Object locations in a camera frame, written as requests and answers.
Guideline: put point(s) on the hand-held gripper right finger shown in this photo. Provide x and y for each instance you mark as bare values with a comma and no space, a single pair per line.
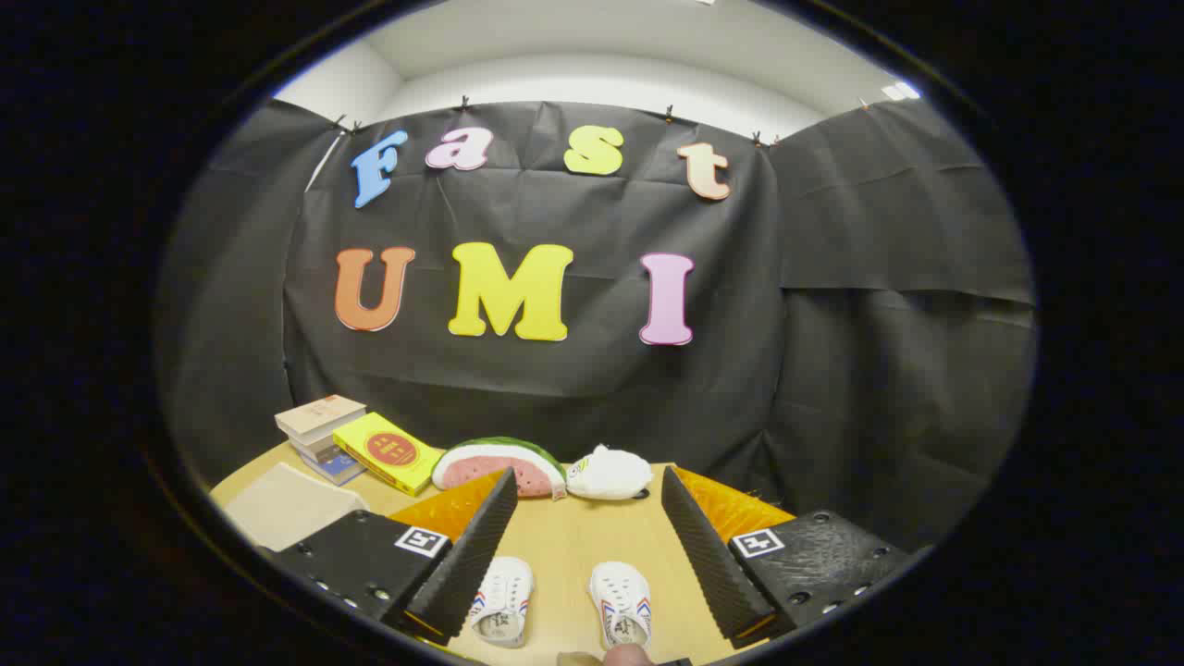
708,555

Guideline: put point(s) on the white canvas shoe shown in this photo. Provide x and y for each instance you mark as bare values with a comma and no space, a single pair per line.
504,597
622,597

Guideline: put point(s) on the yellow book with red circle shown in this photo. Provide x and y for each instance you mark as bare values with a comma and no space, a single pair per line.
388,451

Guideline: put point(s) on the beige storage box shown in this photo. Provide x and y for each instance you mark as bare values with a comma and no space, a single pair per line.
287,509

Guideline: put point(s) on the blue book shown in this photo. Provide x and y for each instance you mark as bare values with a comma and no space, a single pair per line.
338,470

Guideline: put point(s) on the grey book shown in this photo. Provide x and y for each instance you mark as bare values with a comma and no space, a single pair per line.
319,448

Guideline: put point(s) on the tan cover book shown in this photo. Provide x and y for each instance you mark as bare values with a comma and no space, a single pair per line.
319,414

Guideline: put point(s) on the ceiling light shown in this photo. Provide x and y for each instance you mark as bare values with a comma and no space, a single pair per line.
901,91

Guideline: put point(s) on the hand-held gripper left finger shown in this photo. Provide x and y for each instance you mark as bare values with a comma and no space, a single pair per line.
467,564

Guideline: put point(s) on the white plush toy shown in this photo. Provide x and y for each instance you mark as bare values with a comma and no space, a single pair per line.
610,474

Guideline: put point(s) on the watermelon slice plush toy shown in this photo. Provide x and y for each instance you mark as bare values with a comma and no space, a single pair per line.
481,465

